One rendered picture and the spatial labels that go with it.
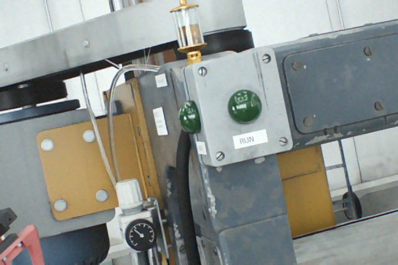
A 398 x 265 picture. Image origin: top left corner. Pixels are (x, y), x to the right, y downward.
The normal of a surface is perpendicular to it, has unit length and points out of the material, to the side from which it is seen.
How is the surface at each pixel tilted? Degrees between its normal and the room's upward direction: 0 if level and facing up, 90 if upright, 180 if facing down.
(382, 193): 90
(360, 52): 90
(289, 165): 90
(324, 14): 90
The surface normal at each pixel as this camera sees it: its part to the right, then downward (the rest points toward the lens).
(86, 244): 0.65, -0.07
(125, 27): -0.59, 0.17
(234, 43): 0.47, -0.05
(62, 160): 0.24, 0.00
